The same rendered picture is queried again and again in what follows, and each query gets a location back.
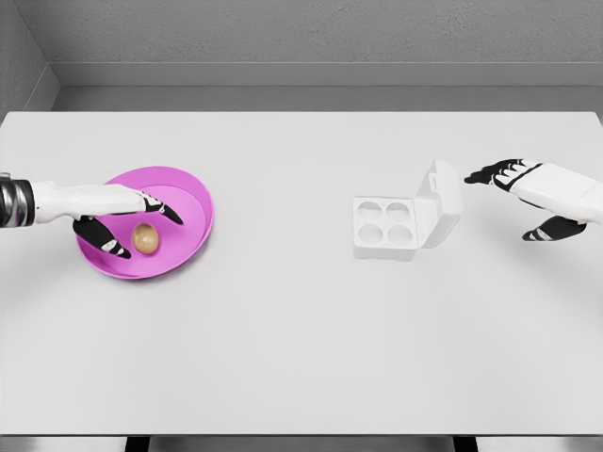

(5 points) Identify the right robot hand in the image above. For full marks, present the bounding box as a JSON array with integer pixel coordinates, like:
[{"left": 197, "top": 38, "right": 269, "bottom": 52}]
[{"left": 464, "top": 159, "right": 595, "bottom": 243}]

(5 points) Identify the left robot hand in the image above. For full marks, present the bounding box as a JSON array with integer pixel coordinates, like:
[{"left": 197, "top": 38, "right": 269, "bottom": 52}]
[{"left": 55, "top": 184, "right": 185, "bottom": 261}]

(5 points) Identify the brown egg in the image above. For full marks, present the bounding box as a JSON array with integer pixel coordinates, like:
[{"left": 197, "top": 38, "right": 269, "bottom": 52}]
[{"left": 130, "top": 222, "right": 160, "bottom": 256}]

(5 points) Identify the white egg box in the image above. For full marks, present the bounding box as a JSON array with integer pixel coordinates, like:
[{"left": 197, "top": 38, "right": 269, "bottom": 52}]
[{"left": 351, "top": 158, "right": 464, "bottom": 263}]

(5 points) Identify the pink plate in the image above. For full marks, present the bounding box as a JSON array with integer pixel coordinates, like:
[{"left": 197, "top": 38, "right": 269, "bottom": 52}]
[{"left": 75, "top": 165, "right": 216, "bottom": 281}]

